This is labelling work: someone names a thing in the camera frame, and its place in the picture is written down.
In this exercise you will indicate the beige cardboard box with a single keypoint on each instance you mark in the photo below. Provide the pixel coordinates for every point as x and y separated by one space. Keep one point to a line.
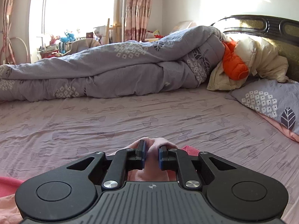
184 25

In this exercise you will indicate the cream puffer jacket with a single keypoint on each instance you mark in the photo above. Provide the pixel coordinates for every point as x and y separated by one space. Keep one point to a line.
264 58

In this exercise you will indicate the blue plush toy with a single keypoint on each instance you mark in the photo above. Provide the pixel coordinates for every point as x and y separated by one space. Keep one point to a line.
68 36

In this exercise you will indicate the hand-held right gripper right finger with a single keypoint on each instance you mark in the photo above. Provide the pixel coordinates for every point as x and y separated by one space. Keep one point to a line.
160 156

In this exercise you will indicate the pink towel blanket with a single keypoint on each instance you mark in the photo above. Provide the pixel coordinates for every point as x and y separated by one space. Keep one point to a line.
9 186

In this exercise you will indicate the white clothes rail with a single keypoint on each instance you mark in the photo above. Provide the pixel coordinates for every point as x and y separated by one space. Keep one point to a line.
123 16

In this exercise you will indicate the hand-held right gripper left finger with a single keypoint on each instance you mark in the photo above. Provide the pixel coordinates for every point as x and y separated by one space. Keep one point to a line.
143 155

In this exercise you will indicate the pink hula hoop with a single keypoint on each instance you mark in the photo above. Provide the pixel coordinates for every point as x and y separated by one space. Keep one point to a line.
26 49

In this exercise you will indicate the pink floral curtain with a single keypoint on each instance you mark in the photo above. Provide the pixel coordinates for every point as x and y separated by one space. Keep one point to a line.
137 11
9 28

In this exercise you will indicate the purple butterfly bedsheet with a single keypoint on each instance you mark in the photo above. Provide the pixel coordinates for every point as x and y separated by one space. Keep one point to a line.
93 121

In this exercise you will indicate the dark wooden headboard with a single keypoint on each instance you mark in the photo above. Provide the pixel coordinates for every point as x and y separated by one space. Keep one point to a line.
287 42

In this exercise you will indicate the grey floral pillow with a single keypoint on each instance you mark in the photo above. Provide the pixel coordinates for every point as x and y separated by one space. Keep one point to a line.
268 98

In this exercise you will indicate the pink strawberry print pants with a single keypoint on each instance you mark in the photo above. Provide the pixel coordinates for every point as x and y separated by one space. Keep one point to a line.
151 144

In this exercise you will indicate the wooden easel frame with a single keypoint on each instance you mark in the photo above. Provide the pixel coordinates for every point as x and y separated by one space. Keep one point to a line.
118 23

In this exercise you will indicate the grey floral quilt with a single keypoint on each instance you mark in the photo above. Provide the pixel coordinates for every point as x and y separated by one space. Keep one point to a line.
116 70

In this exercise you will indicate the orange puffer jacket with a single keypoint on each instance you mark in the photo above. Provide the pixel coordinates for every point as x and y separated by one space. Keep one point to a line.
233 65

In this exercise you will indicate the beige chair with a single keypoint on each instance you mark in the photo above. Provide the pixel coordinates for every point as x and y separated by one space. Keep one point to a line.
85 45

